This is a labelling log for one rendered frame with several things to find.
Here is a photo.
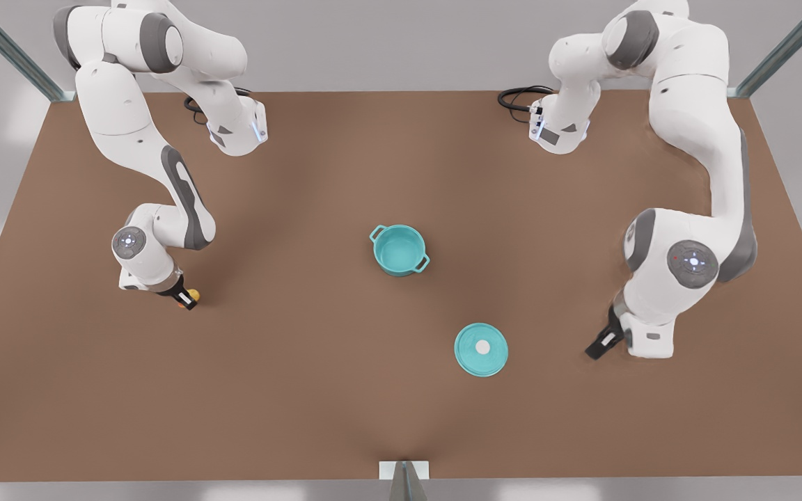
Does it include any teal pot lid white knob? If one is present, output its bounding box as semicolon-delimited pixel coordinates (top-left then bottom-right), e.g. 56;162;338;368
454;323;510;378

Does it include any silver frame post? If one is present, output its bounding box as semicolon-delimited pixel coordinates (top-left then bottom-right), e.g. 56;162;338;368
734;0;802;98
379;460;431;501
0;0;75;104

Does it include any black cable loop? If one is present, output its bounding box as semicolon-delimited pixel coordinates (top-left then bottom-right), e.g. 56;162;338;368
184;87;253;126
498;86;558;125

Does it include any teal cooking pot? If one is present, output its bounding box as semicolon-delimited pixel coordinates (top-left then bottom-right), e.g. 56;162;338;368
369;224;431;278

